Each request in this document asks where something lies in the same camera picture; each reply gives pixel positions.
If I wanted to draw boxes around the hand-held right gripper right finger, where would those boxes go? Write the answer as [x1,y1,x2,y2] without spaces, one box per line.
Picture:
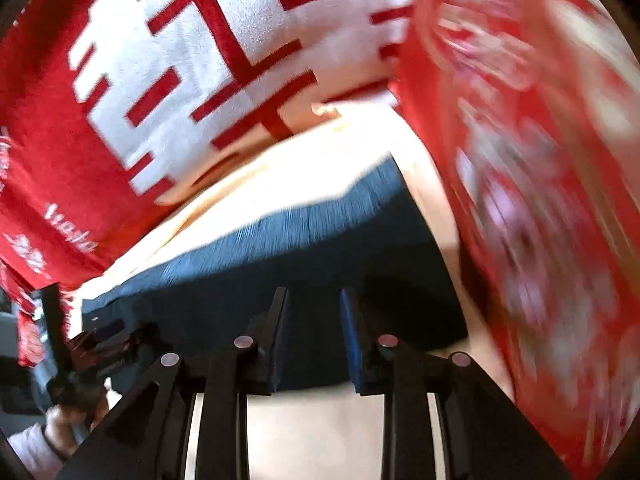
[340,287,573,480]

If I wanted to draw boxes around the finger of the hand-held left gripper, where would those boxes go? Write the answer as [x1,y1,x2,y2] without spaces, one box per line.
[70,319,161,376]
[40,284,70,381]

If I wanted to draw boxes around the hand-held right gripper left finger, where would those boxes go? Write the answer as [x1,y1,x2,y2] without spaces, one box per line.
[55,286,291,480]

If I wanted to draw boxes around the dark pants with patterned waistband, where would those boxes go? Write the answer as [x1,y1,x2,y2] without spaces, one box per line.
[81,152,469,393]

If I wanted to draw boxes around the person's left hand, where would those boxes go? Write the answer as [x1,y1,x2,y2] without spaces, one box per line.
[44,395,110,461]

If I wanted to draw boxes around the peach cushion cover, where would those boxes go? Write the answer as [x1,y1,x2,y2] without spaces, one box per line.
[65,105,516,480]

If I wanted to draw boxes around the red blanket with white print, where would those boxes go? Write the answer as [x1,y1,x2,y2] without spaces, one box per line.
[0,0,416,367]

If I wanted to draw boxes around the red floral quilt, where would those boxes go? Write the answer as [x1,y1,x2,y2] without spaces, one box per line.
[395,0,637,480]

